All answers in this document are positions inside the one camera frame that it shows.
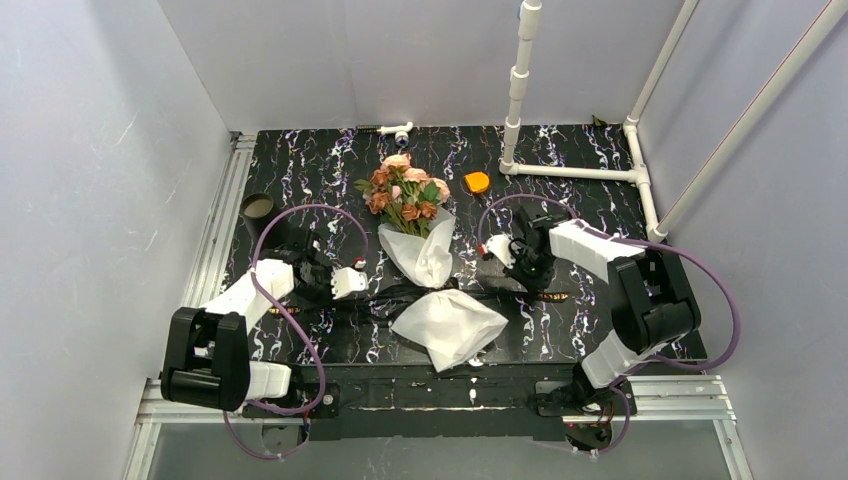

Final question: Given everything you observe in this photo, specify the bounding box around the black cylindrical vase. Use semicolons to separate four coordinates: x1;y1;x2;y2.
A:
239;193;293;249

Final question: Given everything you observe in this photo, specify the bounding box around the purple cable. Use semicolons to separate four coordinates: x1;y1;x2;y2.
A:
475;192;742;457
222;202;371;462

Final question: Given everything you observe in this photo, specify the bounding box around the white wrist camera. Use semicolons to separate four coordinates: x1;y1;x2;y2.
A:
480;234;523;269
330;258;369;300

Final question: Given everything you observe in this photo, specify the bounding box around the small white pipe fitting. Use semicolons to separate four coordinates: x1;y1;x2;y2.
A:
355;121;414;148

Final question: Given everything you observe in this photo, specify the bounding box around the orange round object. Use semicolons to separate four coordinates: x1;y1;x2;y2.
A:
463;171;491;195

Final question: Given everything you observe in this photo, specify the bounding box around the white pvc pipe frame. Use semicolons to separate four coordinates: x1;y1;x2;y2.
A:
498;1;847;242

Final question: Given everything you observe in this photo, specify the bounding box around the aluminium frame rail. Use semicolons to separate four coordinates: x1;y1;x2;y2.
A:
125;127;751;479

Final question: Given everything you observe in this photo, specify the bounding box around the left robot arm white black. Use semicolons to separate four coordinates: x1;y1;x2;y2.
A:
160;232;363;411

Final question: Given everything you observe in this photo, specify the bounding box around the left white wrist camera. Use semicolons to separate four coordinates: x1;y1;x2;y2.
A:
330;258;369;300

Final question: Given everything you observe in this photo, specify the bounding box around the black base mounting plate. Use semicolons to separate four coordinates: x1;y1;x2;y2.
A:
272;363;637;442

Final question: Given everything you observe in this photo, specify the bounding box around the white wrapping paper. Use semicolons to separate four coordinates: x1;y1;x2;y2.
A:
378;208;508;372

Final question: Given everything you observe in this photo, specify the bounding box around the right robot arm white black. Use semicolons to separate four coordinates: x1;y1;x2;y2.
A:
485;208;701;416

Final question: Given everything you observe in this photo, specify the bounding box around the pink orange flower bunch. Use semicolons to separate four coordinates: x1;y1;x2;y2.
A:
354;153;451;238

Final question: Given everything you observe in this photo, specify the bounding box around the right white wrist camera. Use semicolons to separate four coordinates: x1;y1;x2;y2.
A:
480;234;523;269

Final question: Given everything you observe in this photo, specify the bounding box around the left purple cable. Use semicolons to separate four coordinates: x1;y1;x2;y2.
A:
222;202;371;462

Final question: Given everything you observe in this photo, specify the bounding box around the black ribbon gold lettering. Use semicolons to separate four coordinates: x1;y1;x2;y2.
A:
277;284;570;314

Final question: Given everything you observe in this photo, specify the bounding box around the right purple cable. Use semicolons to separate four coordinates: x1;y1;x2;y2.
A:
475;192;742;457

